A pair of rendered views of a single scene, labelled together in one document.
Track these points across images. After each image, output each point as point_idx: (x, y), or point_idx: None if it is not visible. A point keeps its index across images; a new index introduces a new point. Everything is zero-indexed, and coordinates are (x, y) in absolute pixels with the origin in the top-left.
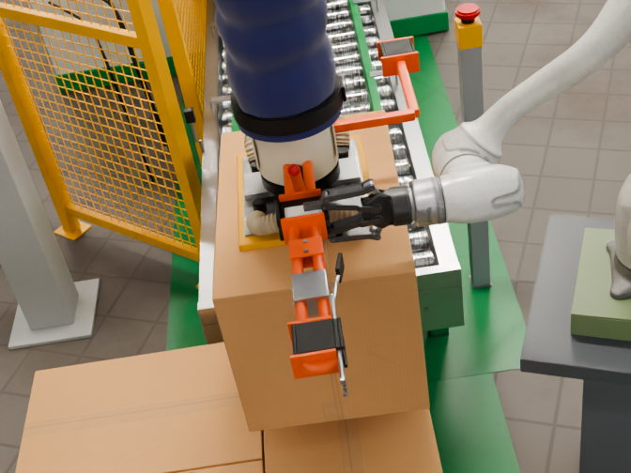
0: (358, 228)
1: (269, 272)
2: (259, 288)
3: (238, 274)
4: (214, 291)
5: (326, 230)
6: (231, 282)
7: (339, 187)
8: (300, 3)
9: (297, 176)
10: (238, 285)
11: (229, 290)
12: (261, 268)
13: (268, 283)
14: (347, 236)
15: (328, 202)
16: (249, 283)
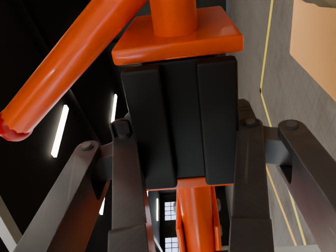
0: (330, 214)
1: (335, 33)
2: (319, 74)
3: (309, 9)
4: (291, 37)
5: (209, 186)
6: (302, 26)
7: (53, 187)
8: None
9: (34, 126)
10: (305, 43)
11: (299, 48)
12: (330, 10)
13: (328, 70)
14: (299, 208)
15: (108, 186)
16: (313, 48)
